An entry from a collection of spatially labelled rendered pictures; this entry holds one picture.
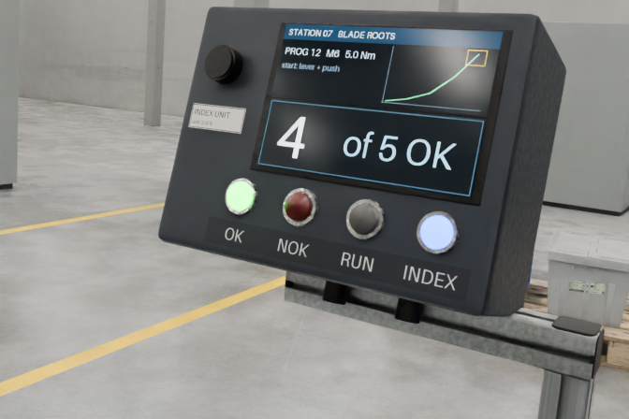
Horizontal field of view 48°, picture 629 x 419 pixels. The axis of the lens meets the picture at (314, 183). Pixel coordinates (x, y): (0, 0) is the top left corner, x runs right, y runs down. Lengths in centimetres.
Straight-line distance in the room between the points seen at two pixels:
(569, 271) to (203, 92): 313
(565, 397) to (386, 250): 16
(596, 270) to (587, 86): 455
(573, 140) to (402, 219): 753
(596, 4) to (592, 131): 554
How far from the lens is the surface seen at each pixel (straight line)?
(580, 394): 51
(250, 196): 51
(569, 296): 363
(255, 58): 54
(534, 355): 51
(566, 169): 800
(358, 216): 46
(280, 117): 51
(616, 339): 354
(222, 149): 54
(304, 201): 48
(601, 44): 795
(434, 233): 44
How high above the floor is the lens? 121
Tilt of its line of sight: 9 degrees down
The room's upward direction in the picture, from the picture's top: 4 degrees clockwise
